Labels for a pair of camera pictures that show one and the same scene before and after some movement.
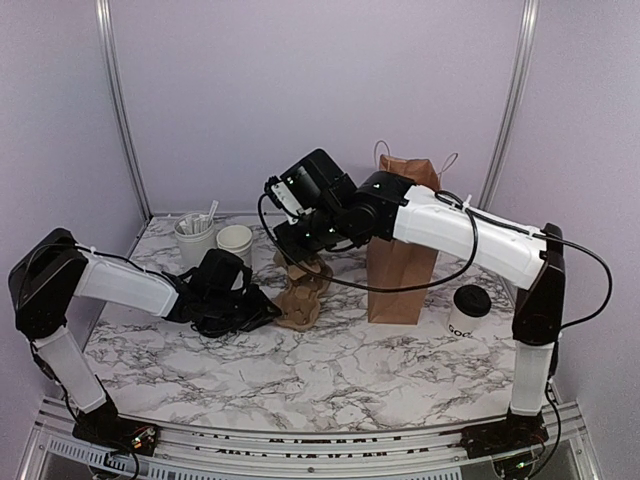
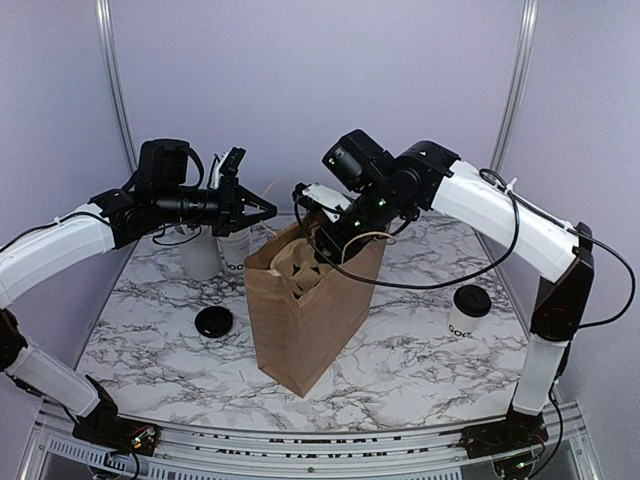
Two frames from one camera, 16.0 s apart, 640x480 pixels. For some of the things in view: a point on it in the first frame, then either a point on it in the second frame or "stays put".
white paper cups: x=235 y=239 stays put
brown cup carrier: x=302 y=291 stays put
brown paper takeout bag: x=401 y=277 -> x=298 y=338
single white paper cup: x=462 y=325 stays put
